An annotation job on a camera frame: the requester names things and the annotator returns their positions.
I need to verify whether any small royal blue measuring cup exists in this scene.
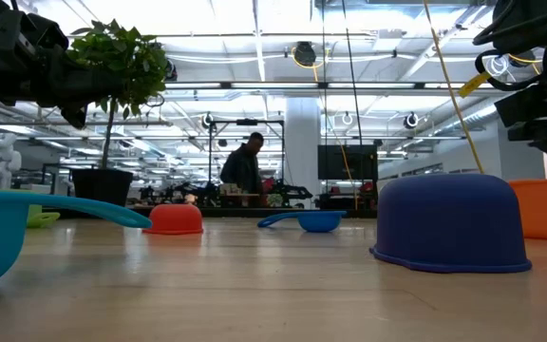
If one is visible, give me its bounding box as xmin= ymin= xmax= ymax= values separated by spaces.
xmin=256 ymin=210 xmax=349 ymax=234

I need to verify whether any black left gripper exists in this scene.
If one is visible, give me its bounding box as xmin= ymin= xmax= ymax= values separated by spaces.
xmin=0 ymin=9 xmax=126 ymax=129

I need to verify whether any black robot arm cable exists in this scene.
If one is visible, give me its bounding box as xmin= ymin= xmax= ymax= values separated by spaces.
xmin=472 ymin=18 xmax=547 ymax=92

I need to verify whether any black hanging cable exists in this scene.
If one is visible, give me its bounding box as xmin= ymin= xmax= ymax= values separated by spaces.
xmin=341 ymin=0 xmax=365 ymax=210

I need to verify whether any yellow tag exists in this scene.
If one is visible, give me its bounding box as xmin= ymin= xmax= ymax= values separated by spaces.
xmin=458 ymin=70 xmax=493 ymax=100

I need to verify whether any yellow cable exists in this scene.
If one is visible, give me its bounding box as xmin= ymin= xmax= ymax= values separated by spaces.
xmin=423 ymin=0 xmax=486 ymax=175

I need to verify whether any green plant in black pot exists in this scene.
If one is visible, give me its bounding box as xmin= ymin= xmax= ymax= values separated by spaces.
xmin=66 ymin=18 xmax=170 ymax=208

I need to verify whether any person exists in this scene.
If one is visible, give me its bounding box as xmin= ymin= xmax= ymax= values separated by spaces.
xmin=219 ymin=131 xmax=266 ymax=208

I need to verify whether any black monitor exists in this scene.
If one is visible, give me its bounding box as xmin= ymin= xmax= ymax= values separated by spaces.
xmin=317 ymin=144 xmax=379 ymax=181

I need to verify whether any white humanoid robot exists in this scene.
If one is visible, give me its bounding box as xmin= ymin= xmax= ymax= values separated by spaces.
xmin=0 ymin=132 xmax=23 ymax=191

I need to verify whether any black gantry frame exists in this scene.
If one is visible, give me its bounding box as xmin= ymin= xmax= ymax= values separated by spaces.
xmin=208 ymin=118 xmax=286 ymax=210

